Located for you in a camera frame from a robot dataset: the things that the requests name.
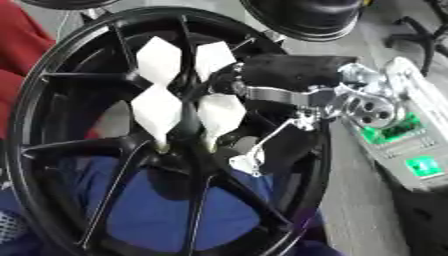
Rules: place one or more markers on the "black spoked wheel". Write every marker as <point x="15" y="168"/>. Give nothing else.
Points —
<point x="70" y="100"/>

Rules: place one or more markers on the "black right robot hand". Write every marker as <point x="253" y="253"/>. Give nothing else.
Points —
<point x="291" y="71"/>

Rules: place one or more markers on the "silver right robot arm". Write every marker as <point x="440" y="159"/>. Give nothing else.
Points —
<point x="408" y="140"/>

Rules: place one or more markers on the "black office chair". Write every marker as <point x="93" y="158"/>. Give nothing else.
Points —
<point x="423" y="30"/>

